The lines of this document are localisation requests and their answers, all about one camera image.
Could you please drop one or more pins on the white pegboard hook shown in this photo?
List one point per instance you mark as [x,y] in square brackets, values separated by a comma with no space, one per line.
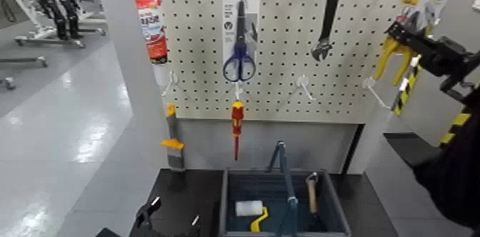
[368,83]
[171,79]
[237,90]
[302,81]

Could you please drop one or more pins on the yellow black hazard tape strip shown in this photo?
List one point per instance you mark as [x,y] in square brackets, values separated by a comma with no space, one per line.
[459,119]
[405,94]

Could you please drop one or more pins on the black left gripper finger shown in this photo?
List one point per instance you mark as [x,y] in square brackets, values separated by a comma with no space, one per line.
[146,214]
[194,225]

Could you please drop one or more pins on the black robot on stand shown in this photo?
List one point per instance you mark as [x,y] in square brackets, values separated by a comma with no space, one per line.
[60,2]

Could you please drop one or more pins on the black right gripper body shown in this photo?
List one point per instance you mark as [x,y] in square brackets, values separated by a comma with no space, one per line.
[444,56]

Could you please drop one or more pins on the white perforated pegboard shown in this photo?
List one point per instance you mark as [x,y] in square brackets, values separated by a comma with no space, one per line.
[285,62]

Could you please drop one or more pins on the grey wheeled base frame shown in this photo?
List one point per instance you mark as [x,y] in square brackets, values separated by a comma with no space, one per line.
[48,40]

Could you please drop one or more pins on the blue scissors on card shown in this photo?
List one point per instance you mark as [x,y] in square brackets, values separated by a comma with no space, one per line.
[240,54]

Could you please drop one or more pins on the white robot on stand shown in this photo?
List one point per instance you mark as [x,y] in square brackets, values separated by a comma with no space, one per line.
[22,2]

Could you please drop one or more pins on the grey panel under pegboard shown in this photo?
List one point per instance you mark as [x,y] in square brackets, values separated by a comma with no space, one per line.
[262,137]

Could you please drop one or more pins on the black adjustable wrench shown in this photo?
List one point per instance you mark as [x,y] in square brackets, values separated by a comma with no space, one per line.
[330,9]

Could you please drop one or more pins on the yellow pliers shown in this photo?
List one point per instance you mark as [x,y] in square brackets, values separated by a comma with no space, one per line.
[388,49]

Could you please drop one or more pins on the red yellow screwdriver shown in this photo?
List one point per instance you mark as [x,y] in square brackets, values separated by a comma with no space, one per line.
[237,114]

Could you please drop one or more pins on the grey partition panel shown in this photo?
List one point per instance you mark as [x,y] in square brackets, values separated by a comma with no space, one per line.
[127,118]

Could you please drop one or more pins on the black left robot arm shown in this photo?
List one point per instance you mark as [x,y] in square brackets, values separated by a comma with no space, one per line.
[108,233]

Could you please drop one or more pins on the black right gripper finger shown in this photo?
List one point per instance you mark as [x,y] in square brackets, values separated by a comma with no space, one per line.
[419,53]
[407,35]

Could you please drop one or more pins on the red white sealant tube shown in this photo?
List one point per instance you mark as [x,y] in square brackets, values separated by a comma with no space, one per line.
[152,24]

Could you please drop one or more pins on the grey floor rail with caster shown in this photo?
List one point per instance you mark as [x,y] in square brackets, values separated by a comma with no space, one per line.
[26,60]

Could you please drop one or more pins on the grey caster wheel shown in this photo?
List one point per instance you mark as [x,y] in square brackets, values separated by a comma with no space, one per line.
[9,83]

